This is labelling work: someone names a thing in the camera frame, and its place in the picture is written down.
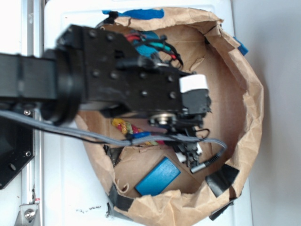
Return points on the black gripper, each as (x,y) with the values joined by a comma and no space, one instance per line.
(119,82)

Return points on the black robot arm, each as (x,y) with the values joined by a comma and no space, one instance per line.
(48,83)

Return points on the blue ball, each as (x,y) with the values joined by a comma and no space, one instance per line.
(145,50)

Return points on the blue rectangular block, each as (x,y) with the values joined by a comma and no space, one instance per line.
(159,178)

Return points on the brown paper bag tray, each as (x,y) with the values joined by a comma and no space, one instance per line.
(236,119)

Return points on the aluminium rail frame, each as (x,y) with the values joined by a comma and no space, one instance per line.
(31,24)

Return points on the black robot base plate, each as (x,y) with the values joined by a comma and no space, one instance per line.
(16,149)

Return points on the metal corner bracket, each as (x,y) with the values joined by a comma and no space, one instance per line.
(28,215)

